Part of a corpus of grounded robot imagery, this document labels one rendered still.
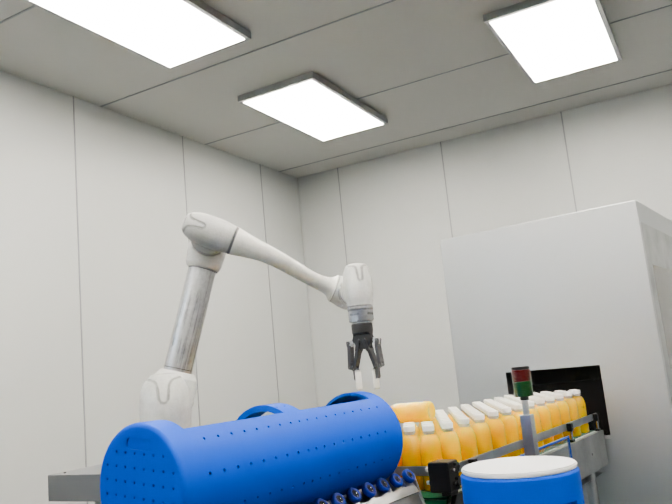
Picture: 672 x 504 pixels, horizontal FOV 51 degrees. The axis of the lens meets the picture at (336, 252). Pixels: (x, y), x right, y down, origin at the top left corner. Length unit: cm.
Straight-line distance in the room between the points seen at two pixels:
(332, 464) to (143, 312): 372
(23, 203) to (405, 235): 362
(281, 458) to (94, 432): 342
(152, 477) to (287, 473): 34
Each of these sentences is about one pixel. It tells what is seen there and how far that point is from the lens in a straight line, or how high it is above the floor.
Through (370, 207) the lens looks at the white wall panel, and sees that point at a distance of 717.
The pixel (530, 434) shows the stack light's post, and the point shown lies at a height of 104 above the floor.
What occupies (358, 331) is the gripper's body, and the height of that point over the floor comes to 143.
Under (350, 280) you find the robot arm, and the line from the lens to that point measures 246.
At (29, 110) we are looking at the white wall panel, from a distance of 516.
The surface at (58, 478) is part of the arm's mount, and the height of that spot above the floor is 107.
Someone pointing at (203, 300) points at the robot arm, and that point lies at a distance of 256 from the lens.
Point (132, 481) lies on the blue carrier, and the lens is 166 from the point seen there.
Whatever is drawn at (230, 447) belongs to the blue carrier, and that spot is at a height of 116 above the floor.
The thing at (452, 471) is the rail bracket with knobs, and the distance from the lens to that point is 227.
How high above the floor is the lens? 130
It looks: 10 degrees up
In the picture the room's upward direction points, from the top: 6 degrees counter-clockwise
